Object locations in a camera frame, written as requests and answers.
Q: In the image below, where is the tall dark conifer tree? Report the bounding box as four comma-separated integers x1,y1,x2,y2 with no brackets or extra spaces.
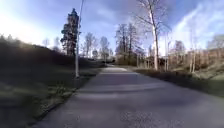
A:
60,8,81,57

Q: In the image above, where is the group of thin birch trunks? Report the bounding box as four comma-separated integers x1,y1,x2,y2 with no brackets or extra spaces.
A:
163,29,224,74

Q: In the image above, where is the pale lamp post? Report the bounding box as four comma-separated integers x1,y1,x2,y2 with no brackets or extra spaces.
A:
74,0,85,79

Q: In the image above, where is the grey asphalt path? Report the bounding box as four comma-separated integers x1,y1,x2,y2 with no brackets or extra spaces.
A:
31,64,224,128

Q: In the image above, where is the grass bank with bushes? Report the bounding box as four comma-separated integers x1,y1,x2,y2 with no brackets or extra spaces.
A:
131,46,224,99

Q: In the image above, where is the row of distant trees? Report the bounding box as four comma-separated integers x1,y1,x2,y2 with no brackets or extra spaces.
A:
41,23,148,66

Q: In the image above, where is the grassy slope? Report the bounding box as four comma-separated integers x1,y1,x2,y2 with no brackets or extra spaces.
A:
0,37,107,128

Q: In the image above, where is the large bare birch tree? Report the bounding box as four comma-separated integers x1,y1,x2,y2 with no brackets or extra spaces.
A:
134,0,172,72

